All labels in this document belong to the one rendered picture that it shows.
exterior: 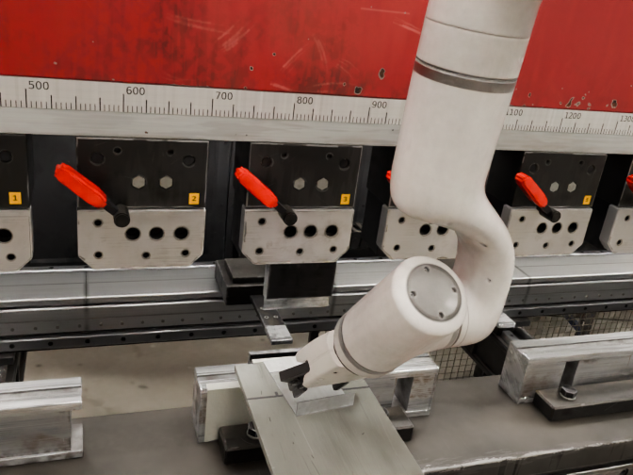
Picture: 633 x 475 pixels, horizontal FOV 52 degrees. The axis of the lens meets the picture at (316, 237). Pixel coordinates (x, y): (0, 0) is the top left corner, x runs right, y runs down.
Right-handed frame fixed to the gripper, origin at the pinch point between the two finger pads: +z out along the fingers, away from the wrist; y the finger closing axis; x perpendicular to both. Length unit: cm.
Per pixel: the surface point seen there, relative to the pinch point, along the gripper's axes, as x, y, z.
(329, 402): 3.5, -0.4, -0.9
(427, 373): 0.2, -23.0, 8.6
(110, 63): -32.7, 25.8, -24.1
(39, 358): -65, 30, 189
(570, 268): -20, -78, 23
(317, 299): -12.1, -3.9, 1.7
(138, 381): -47, -4, 173
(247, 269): -25.9, -1.1, 20.8
